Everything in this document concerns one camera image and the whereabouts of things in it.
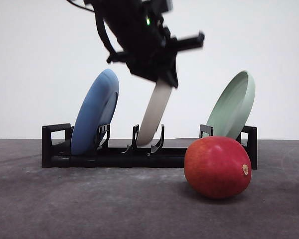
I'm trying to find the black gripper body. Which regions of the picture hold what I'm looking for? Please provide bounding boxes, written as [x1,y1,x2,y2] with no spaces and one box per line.
[107,31,205,88]

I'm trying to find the white plate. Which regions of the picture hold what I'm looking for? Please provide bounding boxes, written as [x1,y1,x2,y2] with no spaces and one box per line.
[137,81,173,147]

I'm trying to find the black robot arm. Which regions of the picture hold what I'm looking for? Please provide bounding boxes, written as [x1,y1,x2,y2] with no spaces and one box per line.
[84,0,205,87]

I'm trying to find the blue plate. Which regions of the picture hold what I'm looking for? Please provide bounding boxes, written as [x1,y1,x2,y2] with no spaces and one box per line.
[71,69,120,156]

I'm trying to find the mint green plate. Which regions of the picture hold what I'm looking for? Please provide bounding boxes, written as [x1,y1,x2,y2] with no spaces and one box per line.
[203,70,256,139]

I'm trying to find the black dish rack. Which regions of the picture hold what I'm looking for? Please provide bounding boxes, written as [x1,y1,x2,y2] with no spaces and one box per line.
[42,123,258,170]

